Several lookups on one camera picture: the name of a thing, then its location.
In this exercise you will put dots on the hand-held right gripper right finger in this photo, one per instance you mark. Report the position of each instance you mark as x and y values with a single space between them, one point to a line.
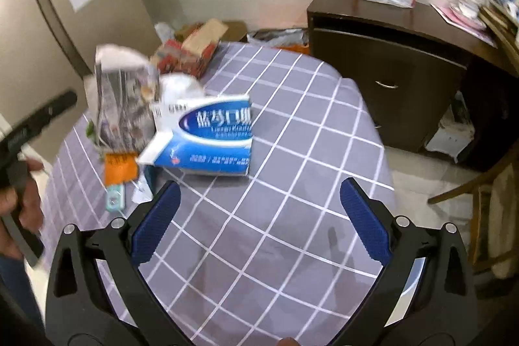
365 224

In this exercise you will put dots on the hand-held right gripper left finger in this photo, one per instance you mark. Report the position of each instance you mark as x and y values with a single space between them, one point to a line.
156 224

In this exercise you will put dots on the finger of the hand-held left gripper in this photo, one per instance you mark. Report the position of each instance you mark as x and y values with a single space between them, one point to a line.
52 109

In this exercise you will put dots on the silver snack bag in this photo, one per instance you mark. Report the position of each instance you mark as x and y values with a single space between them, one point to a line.
121 107

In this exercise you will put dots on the blue and white medicine box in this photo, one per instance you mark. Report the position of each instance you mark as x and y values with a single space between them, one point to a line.
211 143

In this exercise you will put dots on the person's left hand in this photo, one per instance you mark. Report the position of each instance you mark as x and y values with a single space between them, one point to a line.
33 208

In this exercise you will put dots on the person's right hand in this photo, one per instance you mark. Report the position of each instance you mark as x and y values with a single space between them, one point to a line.
288 342

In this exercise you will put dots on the green leaf scrap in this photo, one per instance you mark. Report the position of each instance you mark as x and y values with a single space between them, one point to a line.
91 131

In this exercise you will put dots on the small teal packet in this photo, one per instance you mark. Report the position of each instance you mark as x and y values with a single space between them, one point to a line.
114 198

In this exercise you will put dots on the orange packet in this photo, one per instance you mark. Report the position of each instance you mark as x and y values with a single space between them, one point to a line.
119 167

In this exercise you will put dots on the white box with newspapers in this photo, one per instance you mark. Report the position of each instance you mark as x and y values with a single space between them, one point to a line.
450 131

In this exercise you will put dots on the grey checked tablecloth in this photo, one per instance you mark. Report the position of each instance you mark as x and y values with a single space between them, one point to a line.
284 127

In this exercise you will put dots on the crumpled white paper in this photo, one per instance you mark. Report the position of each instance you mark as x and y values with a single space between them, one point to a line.
180 86

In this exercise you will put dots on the wooden chair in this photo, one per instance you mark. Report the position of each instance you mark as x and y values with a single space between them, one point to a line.
498 208

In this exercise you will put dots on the cardboard boxes on floor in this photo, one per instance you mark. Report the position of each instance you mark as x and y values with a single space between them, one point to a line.
178 58

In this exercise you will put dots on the small white plastic bag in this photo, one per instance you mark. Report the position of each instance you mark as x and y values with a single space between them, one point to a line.
164 32

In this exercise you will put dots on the person's trousered leg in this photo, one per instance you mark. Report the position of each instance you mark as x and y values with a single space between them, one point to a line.
16 289

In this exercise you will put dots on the dark brown drawer cabinet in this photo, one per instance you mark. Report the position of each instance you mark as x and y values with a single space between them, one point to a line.
385 86

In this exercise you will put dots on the brown cardboard box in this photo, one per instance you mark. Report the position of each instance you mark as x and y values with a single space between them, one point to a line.
202 32

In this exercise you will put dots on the brown wooden desk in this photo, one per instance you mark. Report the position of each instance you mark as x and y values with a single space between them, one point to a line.
486 107

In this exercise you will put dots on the black plastic bag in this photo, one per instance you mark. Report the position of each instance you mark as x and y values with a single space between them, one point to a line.
279 36

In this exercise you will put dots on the white dishes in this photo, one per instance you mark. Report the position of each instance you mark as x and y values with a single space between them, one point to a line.
468 5

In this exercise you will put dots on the row of books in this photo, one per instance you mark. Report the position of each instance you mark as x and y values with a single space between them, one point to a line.
505 1

